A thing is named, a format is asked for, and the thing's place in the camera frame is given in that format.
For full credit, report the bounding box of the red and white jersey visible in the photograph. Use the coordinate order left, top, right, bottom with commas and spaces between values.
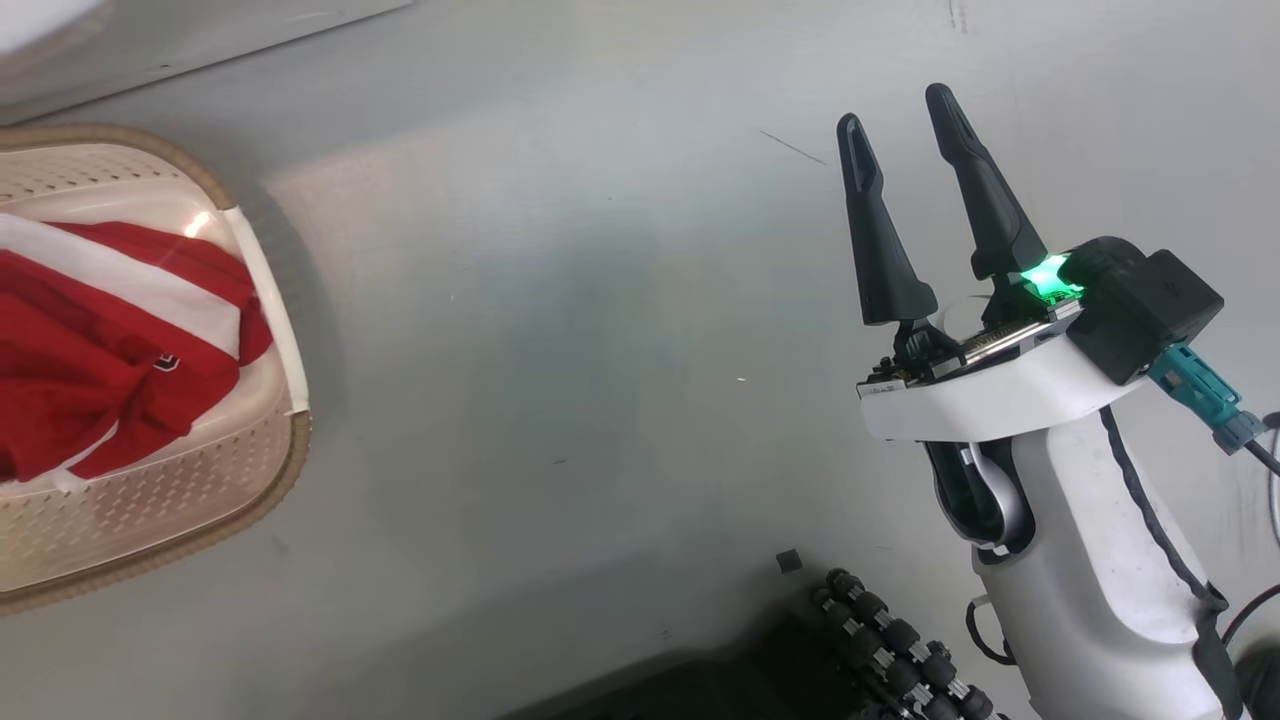
0, 213, 276, 484

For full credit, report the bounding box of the white front-load washing machine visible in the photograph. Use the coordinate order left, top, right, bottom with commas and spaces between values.
0, 0, 416, 126

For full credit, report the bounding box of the cream perforated basket brown rim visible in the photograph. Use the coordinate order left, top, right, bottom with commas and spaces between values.
0, 125, 313, 616

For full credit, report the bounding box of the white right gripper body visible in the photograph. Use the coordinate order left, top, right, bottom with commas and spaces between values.
856, 265, 1151, 443

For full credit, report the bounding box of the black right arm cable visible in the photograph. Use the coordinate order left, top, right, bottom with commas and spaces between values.
1100, 405, 1246, 720

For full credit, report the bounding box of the teal plug with black cable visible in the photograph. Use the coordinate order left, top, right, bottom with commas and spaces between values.
1148, 343, 1280, 641

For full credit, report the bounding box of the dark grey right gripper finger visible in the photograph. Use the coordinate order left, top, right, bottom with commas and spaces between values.
924, 83, 1049, 281
836, 112, 939, 327

